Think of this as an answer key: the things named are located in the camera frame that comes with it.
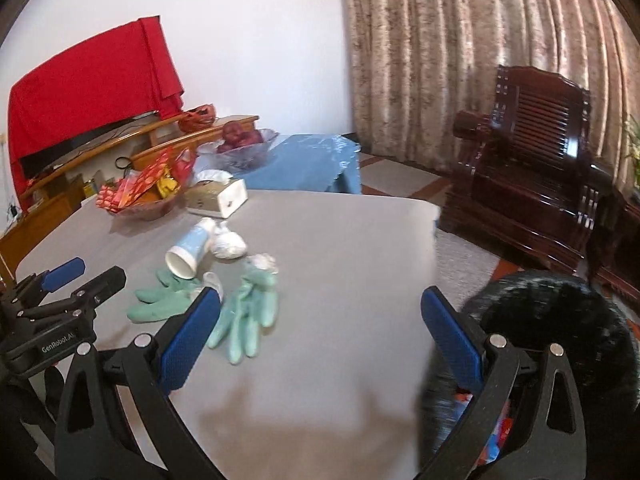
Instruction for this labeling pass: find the yellow snack packet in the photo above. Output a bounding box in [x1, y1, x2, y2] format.
[157, 169, 181, 199]

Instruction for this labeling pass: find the white paper cup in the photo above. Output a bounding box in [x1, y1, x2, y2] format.
[164, 224, 216, 280]

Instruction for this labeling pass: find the glass fruit bowl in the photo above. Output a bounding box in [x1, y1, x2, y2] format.
[197, 128, 280, 174]

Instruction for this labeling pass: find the dark wooden armchair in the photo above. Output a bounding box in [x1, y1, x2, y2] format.
[439, 63, 616, 276]

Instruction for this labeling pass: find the grey tablecloth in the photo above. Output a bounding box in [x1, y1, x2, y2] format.
[0, 188, 441, 480]

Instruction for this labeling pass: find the trash bin with black bag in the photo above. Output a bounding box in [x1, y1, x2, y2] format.
[419, 268, 640, 480]

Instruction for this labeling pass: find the small crumpled white tissue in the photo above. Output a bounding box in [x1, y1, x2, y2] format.
[247, 253, 279, 274]

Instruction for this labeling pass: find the black television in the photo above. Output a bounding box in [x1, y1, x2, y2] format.
[19, 110, 167, 176]

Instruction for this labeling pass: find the dark wooden side table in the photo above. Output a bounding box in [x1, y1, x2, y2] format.
[587, 189, 640, 302]

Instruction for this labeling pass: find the wooden television cabinet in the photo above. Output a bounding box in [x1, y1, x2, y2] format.
[0, 114, 261, 282]

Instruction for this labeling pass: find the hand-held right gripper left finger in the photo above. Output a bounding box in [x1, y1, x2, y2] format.
[54, 287, 226, 480]

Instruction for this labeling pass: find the brown glass snack bowl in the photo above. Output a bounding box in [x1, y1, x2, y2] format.
[107, 191, 186, 222]

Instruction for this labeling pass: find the red woven basket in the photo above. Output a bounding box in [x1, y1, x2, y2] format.
[178, 103, 217, 134]

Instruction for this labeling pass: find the clear plastic wrapper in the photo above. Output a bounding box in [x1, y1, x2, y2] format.
[202, 270, 225, 301]

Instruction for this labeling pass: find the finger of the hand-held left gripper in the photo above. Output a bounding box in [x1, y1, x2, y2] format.
[0, 257, 87, 312]
[20, 266, 127, 322]

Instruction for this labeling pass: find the beige tissue box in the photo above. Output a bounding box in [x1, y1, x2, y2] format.
[185, 169, 249, 220]

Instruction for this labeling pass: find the large crumpled white tissue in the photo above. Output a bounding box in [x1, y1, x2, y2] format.
[207, 219, 249, 260]

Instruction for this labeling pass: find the bowl of red snack packets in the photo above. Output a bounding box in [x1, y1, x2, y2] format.
[95, 147, 197, 211]

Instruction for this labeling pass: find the potted white flower plant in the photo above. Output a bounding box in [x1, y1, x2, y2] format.
[622, 112, 640, 187]

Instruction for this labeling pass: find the green rubber glove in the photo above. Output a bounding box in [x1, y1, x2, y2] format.
[126, 267, 207, 324]
[206, 265, 280, 365]

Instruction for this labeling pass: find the red cloth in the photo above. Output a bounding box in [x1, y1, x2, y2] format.
[7, 16, 185, 202]

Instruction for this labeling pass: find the blue tablecloth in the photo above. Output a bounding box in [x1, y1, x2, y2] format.
[240, 133, 362, 195]

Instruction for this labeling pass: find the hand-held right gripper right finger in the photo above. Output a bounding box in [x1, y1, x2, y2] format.
[420, 286, 587, 480]

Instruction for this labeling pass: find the beige patterned curtain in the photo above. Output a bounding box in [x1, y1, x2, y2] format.
[327, 0, 640, 192]

